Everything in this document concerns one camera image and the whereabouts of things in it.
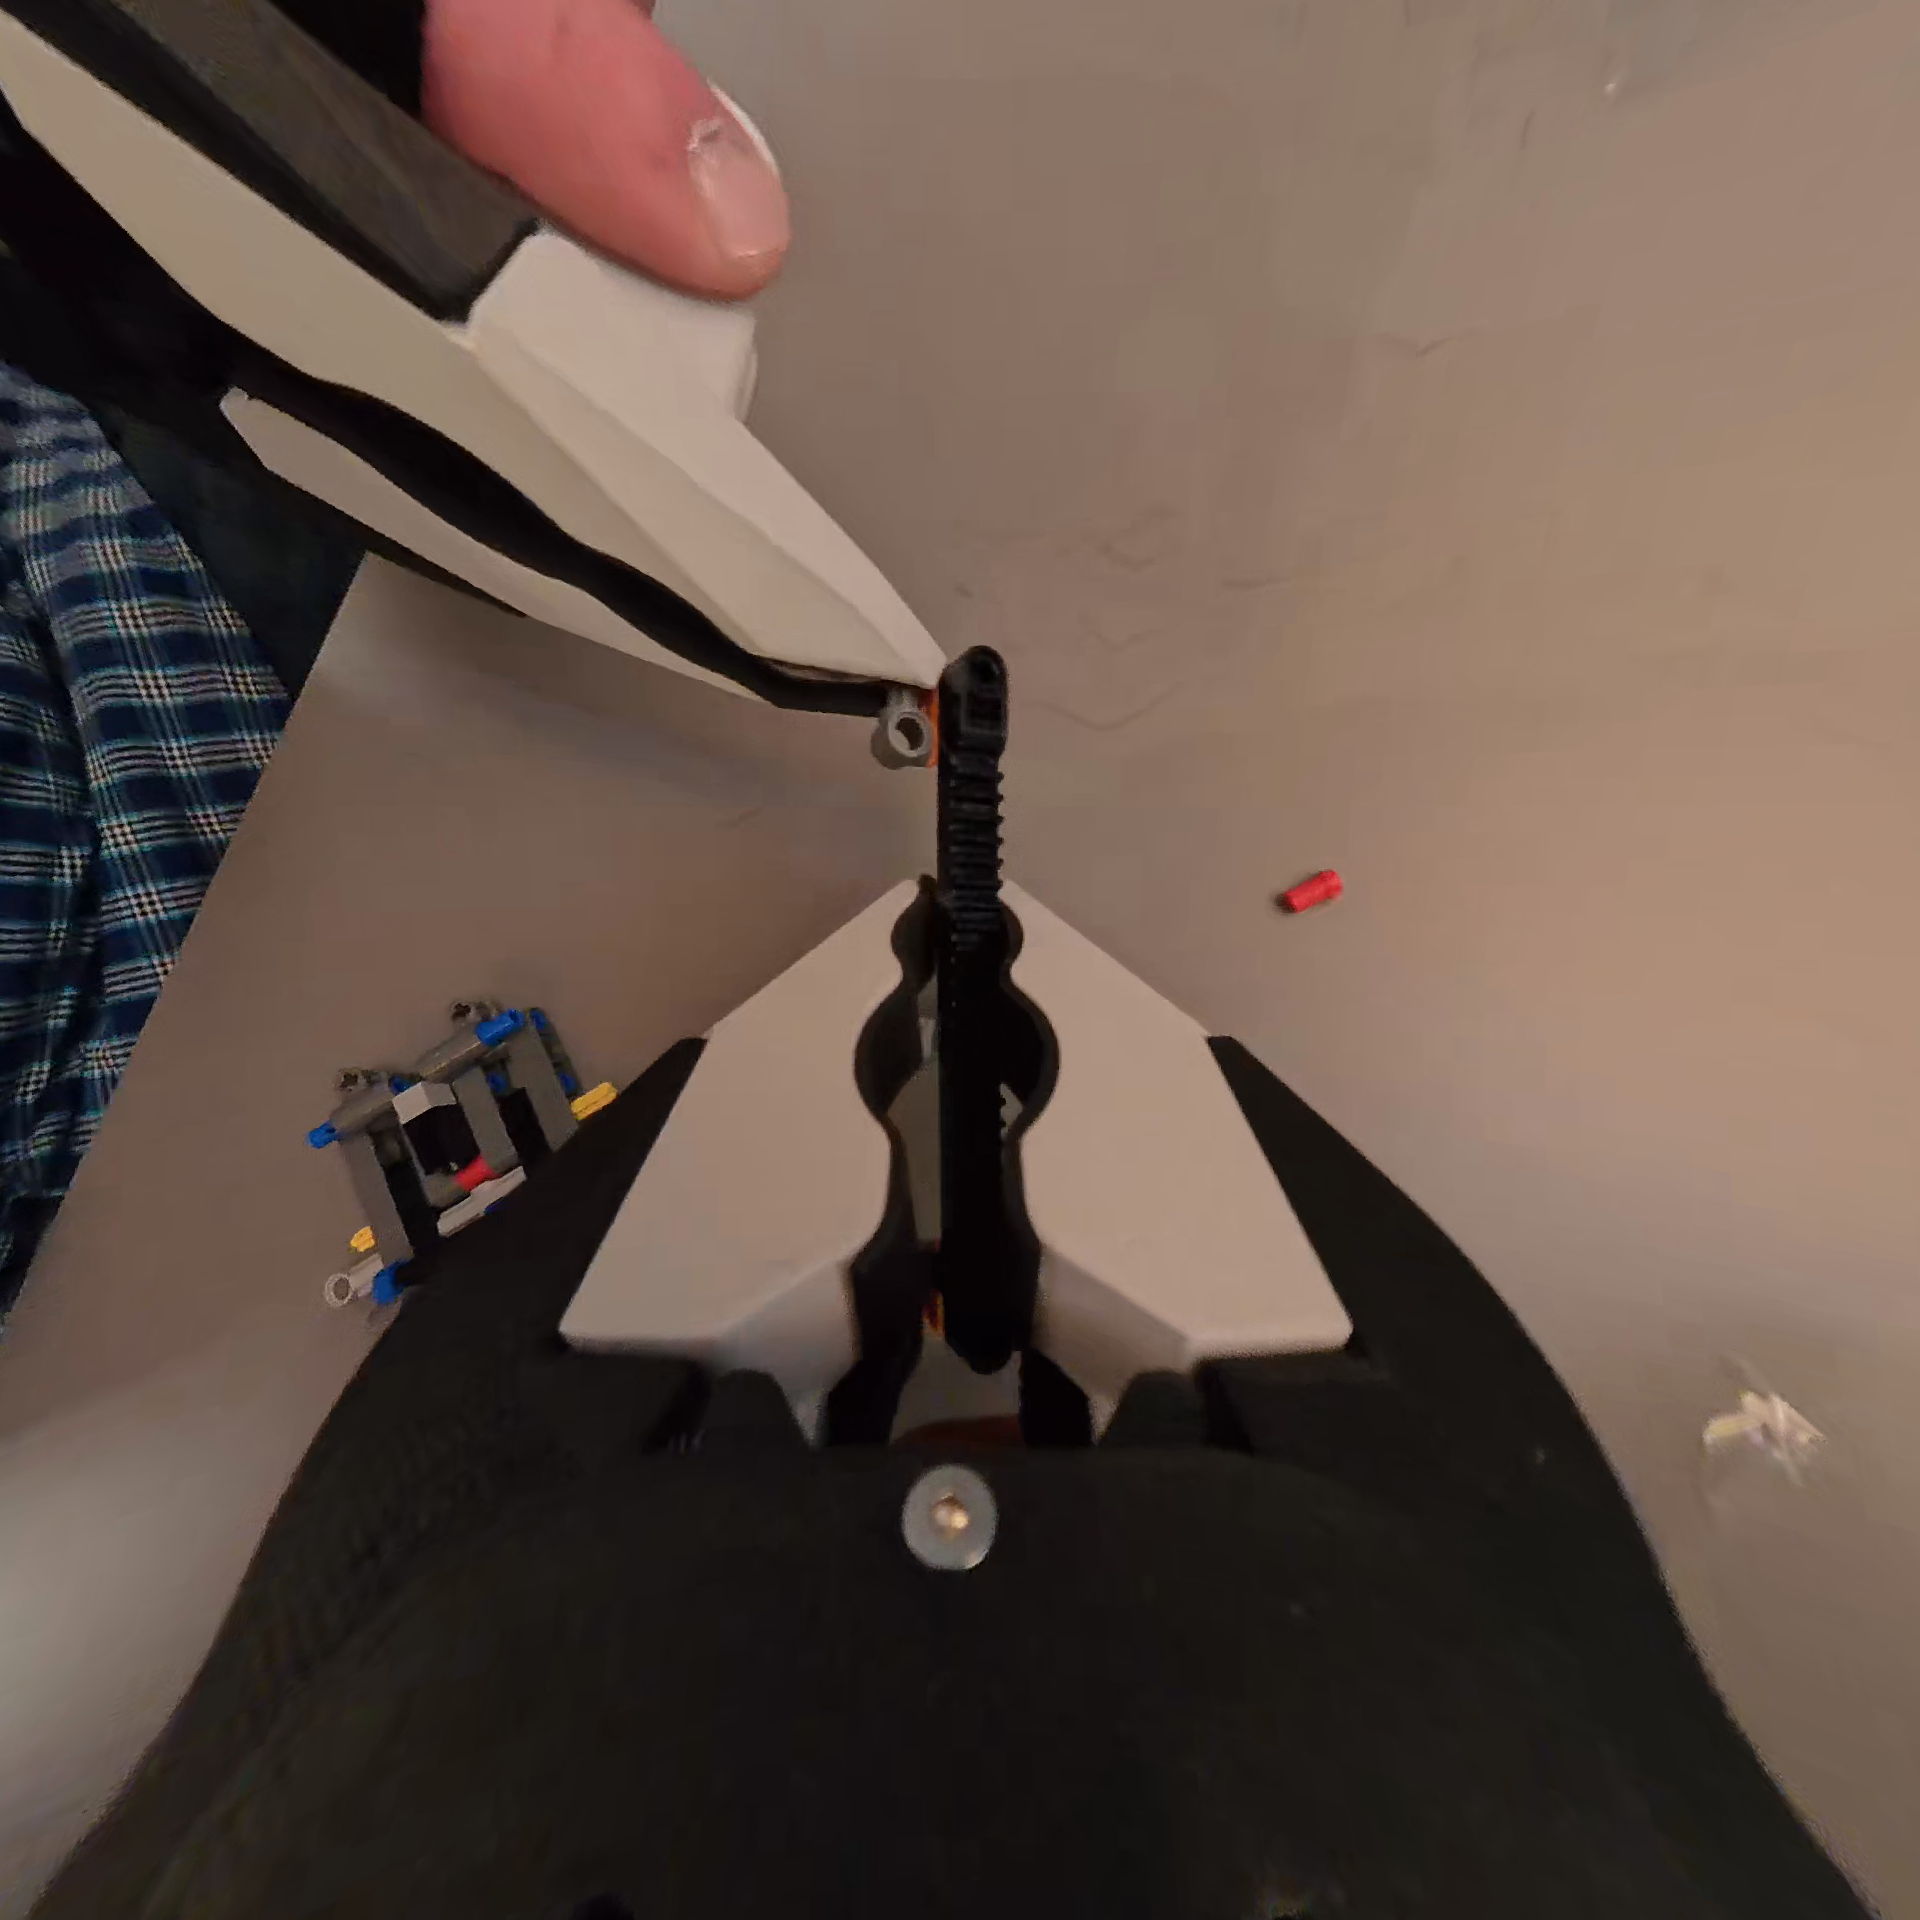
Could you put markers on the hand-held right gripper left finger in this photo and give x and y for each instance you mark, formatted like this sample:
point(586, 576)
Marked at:
point(722, 1184)

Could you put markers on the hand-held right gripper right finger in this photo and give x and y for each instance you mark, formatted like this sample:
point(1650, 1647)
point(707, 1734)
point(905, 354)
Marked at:
point(1186, 1184)

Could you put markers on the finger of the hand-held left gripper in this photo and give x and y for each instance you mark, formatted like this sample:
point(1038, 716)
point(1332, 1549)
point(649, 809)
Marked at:
point(375, 494)
point(676, 450)

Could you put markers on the black lego gear rack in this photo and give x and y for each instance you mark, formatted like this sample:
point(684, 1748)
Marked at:
point(974, 932)

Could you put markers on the black lego chassis assembly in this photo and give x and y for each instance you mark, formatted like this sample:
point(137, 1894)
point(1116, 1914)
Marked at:
point(451, 1141)

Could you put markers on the small red lego pin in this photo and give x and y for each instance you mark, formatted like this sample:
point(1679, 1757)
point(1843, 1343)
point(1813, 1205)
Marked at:
point(1310, 892)

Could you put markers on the light grey lego pin connector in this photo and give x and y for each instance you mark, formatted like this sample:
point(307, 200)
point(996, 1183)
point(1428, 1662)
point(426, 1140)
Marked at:
point(1758, 1434)

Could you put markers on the person's left hand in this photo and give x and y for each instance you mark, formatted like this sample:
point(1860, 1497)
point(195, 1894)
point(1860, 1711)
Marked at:
point(601, 136)

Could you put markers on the blue plaid shirt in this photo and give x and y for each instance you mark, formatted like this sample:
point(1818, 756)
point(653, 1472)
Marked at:
point(107, 750)

